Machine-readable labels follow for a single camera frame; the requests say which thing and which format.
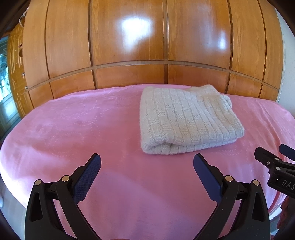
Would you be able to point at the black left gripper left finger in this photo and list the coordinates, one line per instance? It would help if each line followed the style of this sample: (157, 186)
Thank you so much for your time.
(42, 220)

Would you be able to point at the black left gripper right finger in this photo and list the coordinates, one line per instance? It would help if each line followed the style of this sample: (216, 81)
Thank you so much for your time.
(241, 211)

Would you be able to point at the cream knitted sweater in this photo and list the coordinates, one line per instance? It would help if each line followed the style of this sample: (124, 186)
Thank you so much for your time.
(174, 121)

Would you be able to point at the pink bedspread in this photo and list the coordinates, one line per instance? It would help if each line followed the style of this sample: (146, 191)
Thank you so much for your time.
(135, 195)

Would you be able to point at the window with glass panes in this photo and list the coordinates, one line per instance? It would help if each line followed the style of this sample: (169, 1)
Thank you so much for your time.
(9, 113)

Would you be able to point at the glossy wooden wardrobe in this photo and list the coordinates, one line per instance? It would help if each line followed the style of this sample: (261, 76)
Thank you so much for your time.
(61, 47)

